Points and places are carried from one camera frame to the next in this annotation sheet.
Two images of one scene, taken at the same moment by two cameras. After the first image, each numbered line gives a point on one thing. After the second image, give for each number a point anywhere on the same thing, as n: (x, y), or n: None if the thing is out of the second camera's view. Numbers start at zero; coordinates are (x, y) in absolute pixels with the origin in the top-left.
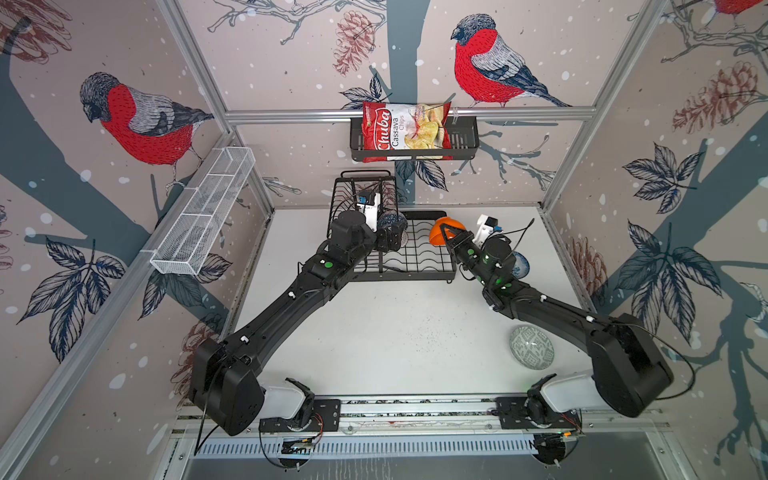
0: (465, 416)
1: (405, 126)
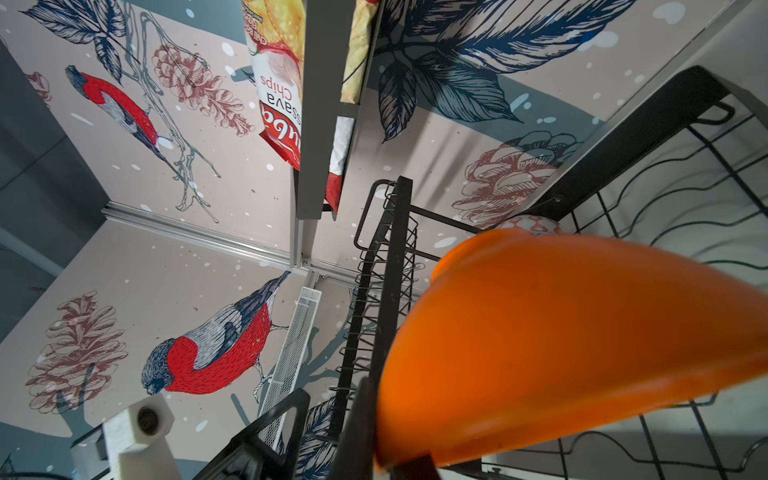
0: None
1: (276, 30)
